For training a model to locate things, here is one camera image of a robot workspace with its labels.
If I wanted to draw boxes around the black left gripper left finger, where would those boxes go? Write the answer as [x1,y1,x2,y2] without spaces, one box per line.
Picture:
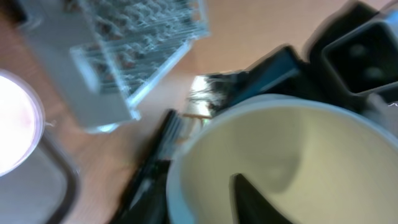
[109,109,183,224]

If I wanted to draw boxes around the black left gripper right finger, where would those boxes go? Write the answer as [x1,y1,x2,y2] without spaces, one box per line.
[231,174,292,224]

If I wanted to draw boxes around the cream white cup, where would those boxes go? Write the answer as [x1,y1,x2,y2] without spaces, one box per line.
[166,96,397,223]

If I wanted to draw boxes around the pink white cup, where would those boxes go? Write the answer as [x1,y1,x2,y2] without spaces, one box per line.
[1,69,45,176]

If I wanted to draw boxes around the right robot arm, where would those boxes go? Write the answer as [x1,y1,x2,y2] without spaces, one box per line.
[167,2,397,223]

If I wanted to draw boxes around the grey dishwasher rack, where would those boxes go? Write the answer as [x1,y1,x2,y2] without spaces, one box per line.
[16,0,210,133]

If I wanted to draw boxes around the dark brown serving tray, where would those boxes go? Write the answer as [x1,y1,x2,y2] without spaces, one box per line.
[1,131,80,224]

